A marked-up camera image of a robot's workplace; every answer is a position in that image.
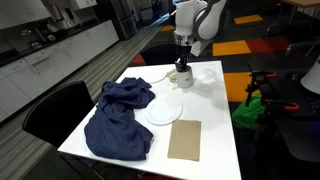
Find stainless steel refrigerator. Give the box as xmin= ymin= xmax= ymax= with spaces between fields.
xmin=96 ymin=0 xmax=139 ymax=41

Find white mug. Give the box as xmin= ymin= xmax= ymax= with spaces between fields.
xmin=166 ymin=65 xmax=195 ymax=90

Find blue crumpled cloth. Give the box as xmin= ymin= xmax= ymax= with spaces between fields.
xmin=83 ymin=77 xmax=157 ymax=161

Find silver coffee machine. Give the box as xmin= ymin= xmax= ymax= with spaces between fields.
xmin=46 ymin=3 xmax=78 ymax=33

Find white round plate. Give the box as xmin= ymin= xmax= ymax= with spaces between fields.
xmin=145 ymin=99 xmax=184 ymax=126

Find black chair with rounded back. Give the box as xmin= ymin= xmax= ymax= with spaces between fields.
xmin=140 ymin=41 xmax=189 ymax=66

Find green bag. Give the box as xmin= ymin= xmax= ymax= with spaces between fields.
xmin=231 ymin=93 xmax=266 ymax=131

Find grey office chair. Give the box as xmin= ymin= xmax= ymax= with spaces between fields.
xmin=284 ymin=39 xmax=320 ymax=58

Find thin white cable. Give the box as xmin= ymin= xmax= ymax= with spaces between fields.
xmin=145 ymin=73 xmax=169 ymax=85

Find black tripod with orange clamps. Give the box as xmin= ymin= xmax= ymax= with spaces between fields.
xmin=244 ymin=70 xmax=300 ymax=134

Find black kitchen countertop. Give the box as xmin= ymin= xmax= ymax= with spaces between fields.
xmin=0 ymin=18 xmax=113 ymax=68

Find light grey wrist camera bar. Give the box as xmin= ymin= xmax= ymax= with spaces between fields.
xmin=191 ymin=39 xmax=210 ymax=57

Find wooden table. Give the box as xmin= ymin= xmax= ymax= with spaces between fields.
xmin=279 ymin=0 xmax=320 ymax=9

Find large black chair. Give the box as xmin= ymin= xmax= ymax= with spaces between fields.
xmin=22 ymin=80 xmax=101 ymax=180

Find white upper kitchen cabinet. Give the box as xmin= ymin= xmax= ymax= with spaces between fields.
xmin=0 ymin=0 xmax=53 ymax=31

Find white lower kitchen cabinets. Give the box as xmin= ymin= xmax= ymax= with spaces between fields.
xmin=0 ymin=19 xmax=120 ymax=123

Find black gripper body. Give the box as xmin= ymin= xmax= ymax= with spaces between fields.
xmin=175 ymin=44 xmax=192 ymax=60

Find black side table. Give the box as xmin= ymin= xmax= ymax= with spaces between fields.
xmin=248 ymin=64 xmax=320 ymax=164

